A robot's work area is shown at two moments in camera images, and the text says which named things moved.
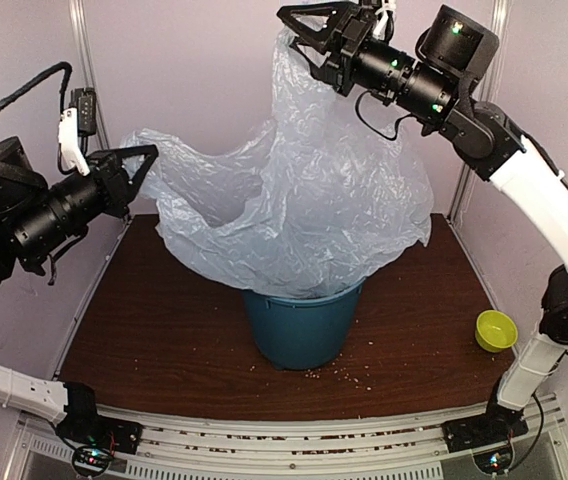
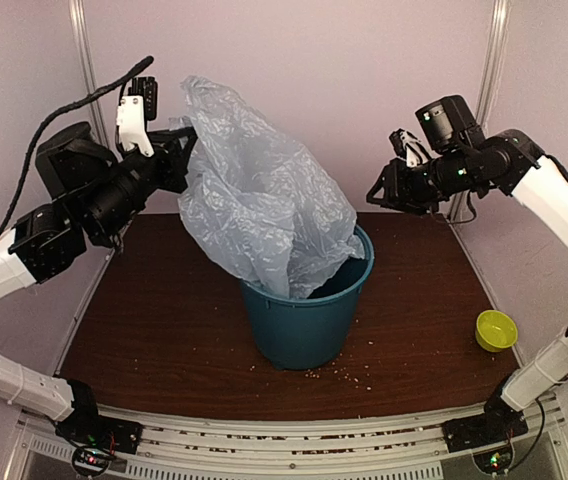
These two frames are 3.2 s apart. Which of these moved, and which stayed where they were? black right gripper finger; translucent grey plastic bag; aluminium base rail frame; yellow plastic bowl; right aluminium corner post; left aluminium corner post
Moved: black right gripper finger; translucent grey plastic bag
Stayed: right aluminium corner post; aluminium base rail frame; left aluminium corner post; yellow plastic bowl
